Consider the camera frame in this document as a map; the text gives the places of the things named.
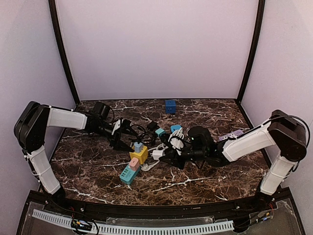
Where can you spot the black frame post right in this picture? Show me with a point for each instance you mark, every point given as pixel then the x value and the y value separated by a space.
pixel 252 51

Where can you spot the black front rail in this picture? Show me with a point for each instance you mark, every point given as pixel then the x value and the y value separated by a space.
pixel 219 210

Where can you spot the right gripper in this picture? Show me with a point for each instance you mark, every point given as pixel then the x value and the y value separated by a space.
pixel 179 154

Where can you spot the yellow cube plug adapter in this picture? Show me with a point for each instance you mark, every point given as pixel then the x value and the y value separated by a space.
pixel 141 156

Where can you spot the teal small charger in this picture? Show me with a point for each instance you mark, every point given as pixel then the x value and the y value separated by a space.
pixel 160 132

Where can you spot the purple power strip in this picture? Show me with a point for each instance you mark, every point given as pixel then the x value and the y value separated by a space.
pixel 231 135

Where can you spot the teal power strip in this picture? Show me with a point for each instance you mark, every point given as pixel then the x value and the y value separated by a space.
pixel 127 176

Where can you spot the pink USB charger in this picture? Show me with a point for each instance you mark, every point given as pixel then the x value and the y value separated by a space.
pixel 134 164

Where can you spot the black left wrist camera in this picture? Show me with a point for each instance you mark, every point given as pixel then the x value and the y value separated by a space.
pixel 101 110

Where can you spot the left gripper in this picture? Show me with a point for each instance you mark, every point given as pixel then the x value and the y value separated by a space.
pixel 116 136

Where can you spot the dark blue cube adapter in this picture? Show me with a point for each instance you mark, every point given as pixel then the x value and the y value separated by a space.
pixel 170 106

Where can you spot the blue small charger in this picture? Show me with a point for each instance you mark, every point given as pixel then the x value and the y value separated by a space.
pixel 175 128

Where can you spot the black frame post left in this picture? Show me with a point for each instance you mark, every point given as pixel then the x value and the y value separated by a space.
pixel 62 51

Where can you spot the white three-pin plug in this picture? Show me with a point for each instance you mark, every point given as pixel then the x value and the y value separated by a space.
pixel 146 167

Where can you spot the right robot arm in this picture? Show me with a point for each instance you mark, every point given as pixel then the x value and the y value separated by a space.
pixel 289 134

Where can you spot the light blue USB charger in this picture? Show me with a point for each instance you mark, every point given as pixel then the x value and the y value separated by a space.
pixel 138 147

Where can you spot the black power adapter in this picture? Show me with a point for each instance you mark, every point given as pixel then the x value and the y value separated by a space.
pixel 152 126

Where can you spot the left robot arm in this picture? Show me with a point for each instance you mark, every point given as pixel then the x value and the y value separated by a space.
pixel 30 131

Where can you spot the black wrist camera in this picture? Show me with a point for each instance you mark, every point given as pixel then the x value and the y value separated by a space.
pixel 101 110
pixel 201 138

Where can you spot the white USB charger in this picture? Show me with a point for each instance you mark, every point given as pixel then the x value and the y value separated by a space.
pixel 157 154

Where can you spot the black frame post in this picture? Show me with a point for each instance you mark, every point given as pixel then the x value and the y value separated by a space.
pixel 252 51
pixel 62 51

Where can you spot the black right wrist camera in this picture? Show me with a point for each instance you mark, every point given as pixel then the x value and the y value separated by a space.
pixel 201 138

